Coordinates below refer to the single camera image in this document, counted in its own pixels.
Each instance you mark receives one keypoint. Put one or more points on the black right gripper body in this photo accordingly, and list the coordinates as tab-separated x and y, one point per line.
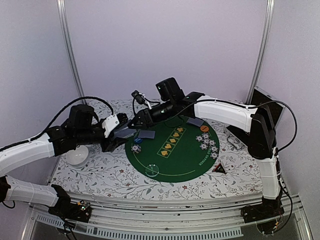
147	111

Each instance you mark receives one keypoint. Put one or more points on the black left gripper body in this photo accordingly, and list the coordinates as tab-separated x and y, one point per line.
109	146

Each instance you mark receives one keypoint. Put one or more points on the deck of playing cards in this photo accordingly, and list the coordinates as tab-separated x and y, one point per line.
125	133

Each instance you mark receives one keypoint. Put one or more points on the blue checkered playing card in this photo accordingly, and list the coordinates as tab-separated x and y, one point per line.
146	134
195	121

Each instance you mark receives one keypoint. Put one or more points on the blue small blind button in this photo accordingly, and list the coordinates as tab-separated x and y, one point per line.
137	140

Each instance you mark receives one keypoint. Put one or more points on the stack of poker chips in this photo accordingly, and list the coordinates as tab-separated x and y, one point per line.
136	148

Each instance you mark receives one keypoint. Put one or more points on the clear round dealer button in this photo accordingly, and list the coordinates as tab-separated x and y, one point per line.
152	170

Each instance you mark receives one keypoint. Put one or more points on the orange big blind button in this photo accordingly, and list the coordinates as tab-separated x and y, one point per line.
204	128

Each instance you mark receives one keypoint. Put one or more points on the black red triangular card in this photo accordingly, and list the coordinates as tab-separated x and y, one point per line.
219	169

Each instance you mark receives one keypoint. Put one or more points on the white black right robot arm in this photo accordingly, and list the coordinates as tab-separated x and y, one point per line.
200	105

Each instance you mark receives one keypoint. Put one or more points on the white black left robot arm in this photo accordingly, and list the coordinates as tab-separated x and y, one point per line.
82	127

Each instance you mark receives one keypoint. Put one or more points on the white ceramic bowl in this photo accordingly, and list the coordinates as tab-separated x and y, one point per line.
77	156

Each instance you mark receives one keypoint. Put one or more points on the round green poker mat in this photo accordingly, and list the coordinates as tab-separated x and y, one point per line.
175	151

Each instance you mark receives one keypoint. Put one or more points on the floral patterned tablecloth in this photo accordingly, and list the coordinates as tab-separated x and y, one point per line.
111	175

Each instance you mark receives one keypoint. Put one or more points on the aluminium poker chip case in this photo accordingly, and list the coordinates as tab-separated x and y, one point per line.
267	110

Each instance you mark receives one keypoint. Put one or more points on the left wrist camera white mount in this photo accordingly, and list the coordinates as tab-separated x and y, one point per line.
113	122

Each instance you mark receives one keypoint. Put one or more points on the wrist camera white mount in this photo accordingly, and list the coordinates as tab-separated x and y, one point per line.
141	99
113	122

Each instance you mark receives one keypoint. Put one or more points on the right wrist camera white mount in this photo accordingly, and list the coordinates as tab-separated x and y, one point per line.
141	99

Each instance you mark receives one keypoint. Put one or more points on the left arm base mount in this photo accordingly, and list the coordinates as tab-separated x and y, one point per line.
66	210

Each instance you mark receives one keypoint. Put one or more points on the aluminium front rail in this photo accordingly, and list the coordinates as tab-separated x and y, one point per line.
202	219

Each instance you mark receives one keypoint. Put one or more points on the left aluminium frame post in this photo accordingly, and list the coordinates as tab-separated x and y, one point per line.
62	13

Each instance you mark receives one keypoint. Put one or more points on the aluminium frame post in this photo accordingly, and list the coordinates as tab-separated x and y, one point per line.
62	13
270	4

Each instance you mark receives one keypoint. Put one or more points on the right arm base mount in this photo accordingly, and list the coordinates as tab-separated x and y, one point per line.
262	215

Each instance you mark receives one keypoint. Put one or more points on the right aluminium frame post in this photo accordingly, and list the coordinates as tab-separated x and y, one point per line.
270	4

